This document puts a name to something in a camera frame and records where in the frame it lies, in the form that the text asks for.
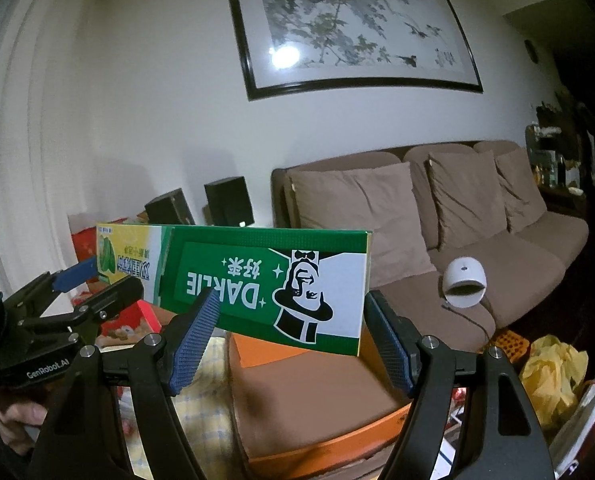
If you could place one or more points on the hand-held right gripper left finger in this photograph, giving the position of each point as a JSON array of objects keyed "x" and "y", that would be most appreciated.
[{"x": 195, "y": 340}]

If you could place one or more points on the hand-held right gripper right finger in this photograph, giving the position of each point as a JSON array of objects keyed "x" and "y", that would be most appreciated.
[{"x": 387, "y": 345}]

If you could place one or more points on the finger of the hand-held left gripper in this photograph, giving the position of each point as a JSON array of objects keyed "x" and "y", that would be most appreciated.
[
  {"x": 74, "y": 272},
  {"x": 112, "y": 297}
]

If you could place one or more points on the green toothpaste box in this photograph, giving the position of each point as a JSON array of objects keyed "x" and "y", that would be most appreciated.
[{"x": 217, "y": 270}]

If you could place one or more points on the orange-lined cardboard box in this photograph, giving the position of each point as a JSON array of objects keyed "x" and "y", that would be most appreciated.
[{"x": 302, "y": 395}]

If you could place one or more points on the person's left hand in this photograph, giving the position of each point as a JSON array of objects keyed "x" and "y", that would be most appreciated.
[{"x": 17, "y": 417}]

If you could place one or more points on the red gift box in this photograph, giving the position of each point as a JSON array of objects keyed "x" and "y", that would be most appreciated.
[{"x": 84, "y": 247}]

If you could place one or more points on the red gift bag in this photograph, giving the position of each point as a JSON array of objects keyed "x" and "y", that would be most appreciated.
[{"x": 127, "y": 320}]

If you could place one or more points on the yellow checked tablecloth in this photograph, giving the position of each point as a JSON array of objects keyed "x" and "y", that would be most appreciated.
[{"x": 207, "y": 410}]

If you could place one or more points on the white nail lamp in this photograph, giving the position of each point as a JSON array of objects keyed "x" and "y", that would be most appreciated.
[{"x": 465, "y": 275}]

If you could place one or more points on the black speaker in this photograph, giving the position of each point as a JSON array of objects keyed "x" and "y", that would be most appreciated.
[
  {"x": 170, "y": 207},
  {"x": 229, "y": 201}
]

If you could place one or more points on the orange plastic basket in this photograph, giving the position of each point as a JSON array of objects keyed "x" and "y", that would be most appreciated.
[{"x": 512, "y": 345}]

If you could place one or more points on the large brown cushion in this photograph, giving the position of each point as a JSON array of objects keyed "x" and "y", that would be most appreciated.
[{"x": 357, "y": 220}]

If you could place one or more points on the brown sofa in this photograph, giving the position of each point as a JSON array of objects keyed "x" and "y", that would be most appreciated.
[{"x": 502, "y": 270}]

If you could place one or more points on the medium brown cushion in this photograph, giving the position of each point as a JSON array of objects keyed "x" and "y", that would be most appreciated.
[{"x": 465, "y": 200}]

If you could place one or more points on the yellow plastic bag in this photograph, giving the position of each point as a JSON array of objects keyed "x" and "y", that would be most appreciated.
[{"x": 552, "y": 375}]

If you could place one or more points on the white curtain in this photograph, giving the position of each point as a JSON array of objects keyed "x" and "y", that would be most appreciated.
[{"x": 17, "y": 110}]

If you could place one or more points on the small brown cushion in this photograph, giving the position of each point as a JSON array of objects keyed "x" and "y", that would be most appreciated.
[{"x": 520, "y": 190}]

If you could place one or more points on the dark cluttered shelf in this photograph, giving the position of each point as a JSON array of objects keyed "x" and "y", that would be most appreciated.
[{"x": 562, "y": 160}]

